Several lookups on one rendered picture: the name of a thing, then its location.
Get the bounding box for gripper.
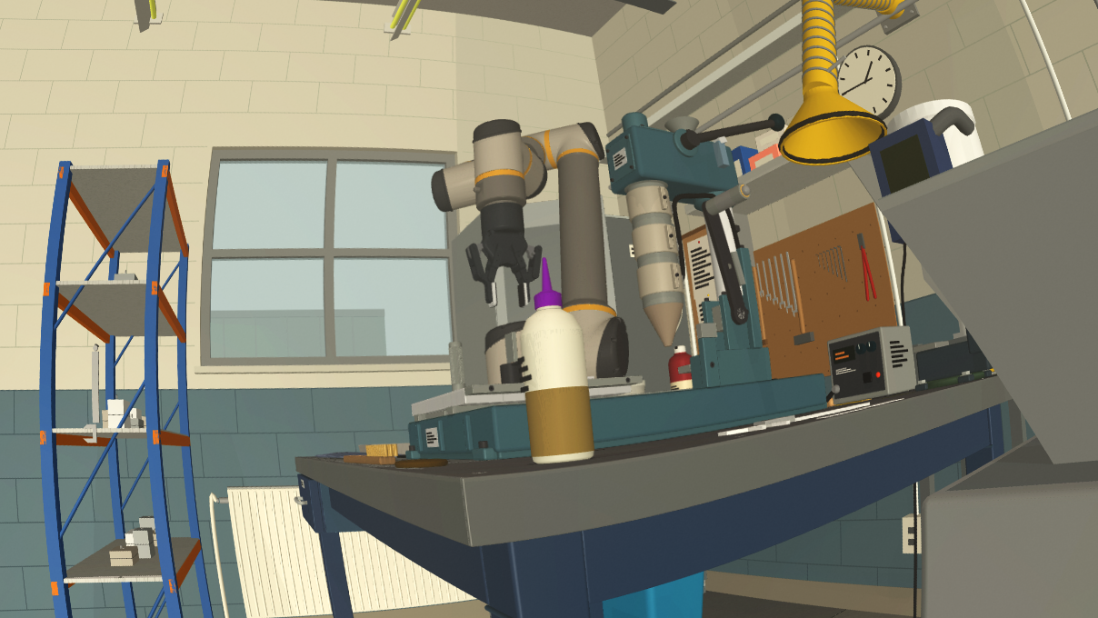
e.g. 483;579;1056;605
464;202;535;307

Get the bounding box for grey carriage plate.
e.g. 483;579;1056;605
411;375;646;419

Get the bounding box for beige heater barrel with nozzle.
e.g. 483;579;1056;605
624;179;688;350

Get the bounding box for black and grey clamp lever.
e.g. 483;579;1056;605
703;183;754;329

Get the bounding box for black press lever with knob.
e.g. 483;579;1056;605
680;113;787;149

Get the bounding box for white bottle with purple tip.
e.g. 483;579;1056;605
520;256;596;466

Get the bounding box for grey framed window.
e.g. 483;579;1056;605
198;146;458;369

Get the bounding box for brown pegboard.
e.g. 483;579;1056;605
680;203;903;381

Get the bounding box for yellow extraction hood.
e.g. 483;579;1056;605
777;0;921;167

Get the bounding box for blue shelf rack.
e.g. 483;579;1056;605
37;159;215;618

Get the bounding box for white radiator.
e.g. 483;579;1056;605
224;485;478;618

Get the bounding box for red pliers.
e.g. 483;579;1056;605
856;232;879;304

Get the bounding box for teal bin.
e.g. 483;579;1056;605
602;572;707;618

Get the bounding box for grey control box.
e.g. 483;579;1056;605
826;324;918;406

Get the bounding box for blue monitor box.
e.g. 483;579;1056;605
869;119;955;196

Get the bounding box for white tank with grey pipe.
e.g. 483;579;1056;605
895;99;986;169

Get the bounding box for large grey hopper machine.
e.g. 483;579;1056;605
849;106;1098;618

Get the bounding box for wooden handled hammer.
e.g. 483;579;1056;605
788;257;815;347

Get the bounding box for grey wall shelf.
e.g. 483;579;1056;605
710;145;869;217

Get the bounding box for blue workbench frame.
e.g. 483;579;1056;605
295;403;1031;618

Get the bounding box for round wall clock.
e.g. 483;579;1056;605
835;45;903;122

